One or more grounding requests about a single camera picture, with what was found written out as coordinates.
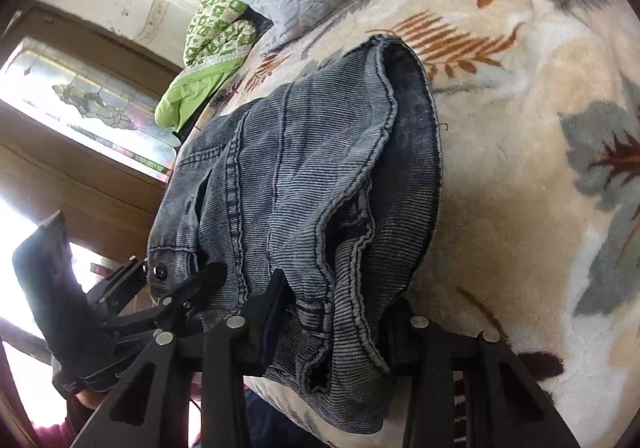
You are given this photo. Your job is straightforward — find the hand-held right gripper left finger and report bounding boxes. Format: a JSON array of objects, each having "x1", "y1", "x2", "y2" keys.
[{"x1": 75, "y1": 269, "x2": 290, "y2": 448}]

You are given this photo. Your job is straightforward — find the patterned glass window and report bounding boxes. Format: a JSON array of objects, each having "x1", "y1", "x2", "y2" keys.
[{"x1": 0, "y1": 37, "x2": 179, "y2": 180}]

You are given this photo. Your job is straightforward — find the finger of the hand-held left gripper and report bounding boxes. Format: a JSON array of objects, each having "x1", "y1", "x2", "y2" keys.
[
  {"x1": 87, "y1": 255, "x2": 149, "y2": 320},
  {"x1": 104, "y1": 261, "x2": 229, "y2": 335}
]

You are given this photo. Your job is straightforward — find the person's left forearm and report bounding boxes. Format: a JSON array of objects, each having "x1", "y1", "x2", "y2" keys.
[{"x1": 30, "y1": 389, "x2": 110, "y2": 448}]

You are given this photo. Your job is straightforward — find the green patterned cloth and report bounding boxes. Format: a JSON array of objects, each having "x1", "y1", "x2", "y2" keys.
[{"x1": 182, "y1": 0, "x2": 259, "y2": 70}]

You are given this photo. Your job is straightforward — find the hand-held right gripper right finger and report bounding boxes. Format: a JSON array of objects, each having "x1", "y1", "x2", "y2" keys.
[{"x1": 382, "y1": 301, "x2": 582, "y2": 448}]

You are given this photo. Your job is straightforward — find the wooden window frame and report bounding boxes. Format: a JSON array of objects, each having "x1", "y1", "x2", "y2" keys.
[{"x1": 0, "y1": 0, "x2": 186, "y2": 359}]

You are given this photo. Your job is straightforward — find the grey-blue denim pants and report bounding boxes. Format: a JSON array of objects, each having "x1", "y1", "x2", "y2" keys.
[{"x1": 147, "y1": 33, "x2": 444, "y2": 435}]

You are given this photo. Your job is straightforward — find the bright glass window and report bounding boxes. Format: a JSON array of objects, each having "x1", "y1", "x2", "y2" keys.
[{"x1": 0, "y1": 195, "x2": 128, "y2": 329}]

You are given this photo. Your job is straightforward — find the cream leaf-print blanket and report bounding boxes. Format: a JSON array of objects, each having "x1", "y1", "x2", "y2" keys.
[{"x1": 192, "y1": 0, "x2": 640, "y2": 448}]

